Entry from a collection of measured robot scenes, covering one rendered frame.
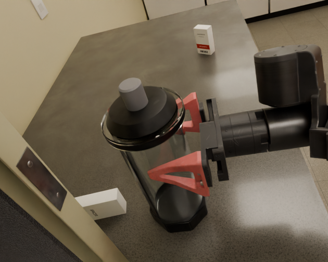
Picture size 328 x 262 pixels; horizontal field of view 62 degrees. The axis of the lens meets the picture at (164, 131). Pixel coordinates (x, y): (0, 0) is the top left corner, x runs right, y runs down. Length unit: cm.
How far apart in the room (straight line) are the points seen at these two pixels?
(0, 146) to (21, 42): 83
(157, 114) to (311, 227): 30
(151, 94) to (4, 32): 73
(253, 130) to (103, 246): 23
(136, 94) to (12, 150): 14
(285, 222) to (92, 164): 41
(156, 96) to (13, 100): 67
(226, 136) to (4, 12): 85
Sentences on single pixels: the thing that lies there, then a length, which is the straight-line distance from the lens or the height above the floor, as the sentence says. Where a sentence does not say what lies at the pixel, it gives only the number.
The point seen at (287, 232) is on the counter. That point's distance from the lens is 48.
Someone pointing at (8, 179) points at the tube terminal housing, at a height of 121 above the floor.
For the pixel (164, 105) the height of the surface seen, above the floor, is 118.
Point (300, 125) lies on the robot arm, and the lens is 36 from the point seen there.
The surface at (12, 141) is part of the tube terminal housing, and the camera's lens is 25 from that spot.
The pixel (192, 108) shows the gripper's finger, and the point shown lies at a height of 112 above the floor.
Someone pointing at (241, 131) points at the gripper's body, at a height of 112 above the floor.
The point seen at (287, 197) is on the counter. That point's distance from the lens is 51.
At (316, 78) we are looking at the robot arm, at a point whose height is 118.
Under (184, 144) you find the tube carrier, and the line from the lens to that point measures 36.
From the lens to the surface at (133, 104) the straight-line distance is 32.
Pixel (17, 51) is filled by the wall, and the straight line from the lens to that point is 103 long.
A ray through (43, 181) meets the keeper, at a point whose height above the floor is 120.
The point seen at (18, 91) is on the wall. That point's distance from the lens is 98.
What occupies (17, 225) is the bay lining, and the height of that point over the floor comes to 116.
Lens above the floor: 137
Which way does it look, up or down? 41 degrees down
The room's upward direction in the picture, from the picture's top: 20 degrees counter-clockwise
